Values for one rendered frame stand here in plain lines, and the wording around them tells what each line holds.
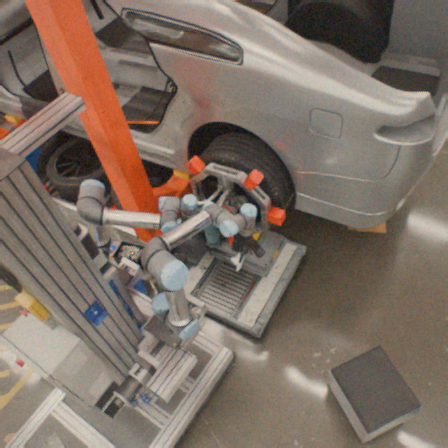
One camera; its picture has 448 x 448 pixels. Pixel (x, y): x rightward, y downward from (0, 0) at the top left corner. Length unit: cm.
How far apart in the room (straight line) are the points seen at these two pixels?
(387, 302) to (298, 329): 68
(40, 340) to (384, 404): 181
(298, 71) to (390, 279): 183
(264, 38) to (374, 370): 191
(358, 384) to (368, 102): 154
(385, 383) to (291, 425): 65
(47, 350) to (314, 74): 172
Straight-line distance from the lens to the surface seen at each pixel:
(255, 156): 251
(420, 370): 312
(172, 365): 230
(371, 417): 260
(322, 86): 213
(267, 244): 323
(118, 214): 207
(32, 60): 448
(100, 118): 228
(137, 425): 283
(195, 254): 313
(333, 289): 328
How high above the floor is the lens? 282
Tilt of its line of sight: 51 degrees down
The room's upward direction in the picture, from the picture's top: 11 degrees counter-clockwise
